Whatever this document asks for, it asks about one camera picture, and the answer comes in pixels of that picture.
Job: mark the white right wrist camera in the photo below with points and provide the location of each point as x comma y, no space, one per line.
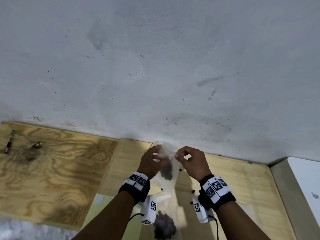
201,211

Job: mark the yellow-green backing sheet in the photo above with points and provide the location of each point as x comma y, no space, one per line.
135,233

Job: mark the clear zip plastic bag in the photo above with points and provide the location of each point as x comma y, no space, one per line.
167,149
165,199

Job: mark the coffee beans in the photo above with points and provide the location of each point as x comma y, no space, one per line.
193,191

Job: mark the black wristband with markers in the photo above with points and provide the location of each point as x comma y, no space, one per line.
136,191
220,197

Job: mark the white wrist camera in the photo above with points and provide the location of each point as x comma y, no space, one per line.
148,209
201,211

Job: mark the white table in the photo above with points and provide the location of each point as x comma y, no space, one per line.
307,177

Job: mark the translucent plastic bowl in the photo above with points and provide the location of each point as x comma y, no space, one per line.
162,142

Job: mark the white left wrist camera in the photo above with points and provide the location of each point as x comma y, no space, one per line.
148,209

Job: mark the black left wristband with markers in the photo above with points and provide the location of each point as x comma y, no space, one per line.
136,191

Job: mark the person's right forearm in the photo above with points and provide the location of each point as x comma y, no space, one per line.
240,224

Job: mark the black right wristband with markers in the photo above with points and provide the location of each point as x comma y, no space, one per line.
220,197

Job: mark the person's right hand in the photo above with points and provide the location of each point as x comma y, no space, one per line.
196,164

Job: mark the plywood board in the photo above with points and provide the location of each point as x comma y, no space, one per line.
50,172

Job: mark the person's left hand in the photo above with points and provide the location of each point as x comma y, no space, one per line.
148,164

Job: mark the small grey debris piece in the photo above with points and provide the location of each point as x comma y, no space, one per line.
315,195

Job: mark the person's left forearm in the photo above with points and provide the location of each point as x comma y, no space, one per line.
105,219

